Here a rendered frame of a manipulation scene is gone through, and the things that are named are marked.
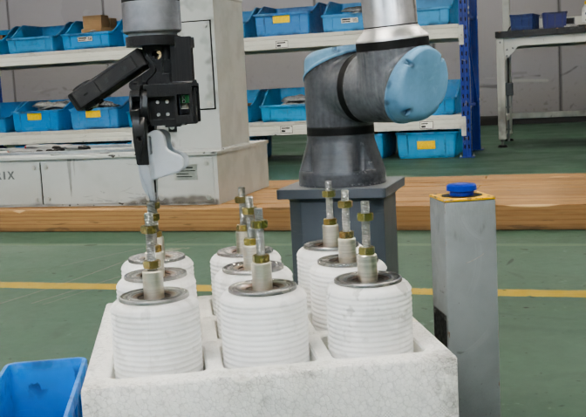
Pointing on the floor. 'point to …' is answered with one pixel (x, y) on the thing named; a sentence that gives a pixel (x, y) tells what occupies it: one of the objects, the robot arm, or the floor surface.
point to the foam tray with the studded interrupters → (279, 382)
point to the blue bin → (43, 388)
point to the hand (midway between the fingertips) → (147, 190)
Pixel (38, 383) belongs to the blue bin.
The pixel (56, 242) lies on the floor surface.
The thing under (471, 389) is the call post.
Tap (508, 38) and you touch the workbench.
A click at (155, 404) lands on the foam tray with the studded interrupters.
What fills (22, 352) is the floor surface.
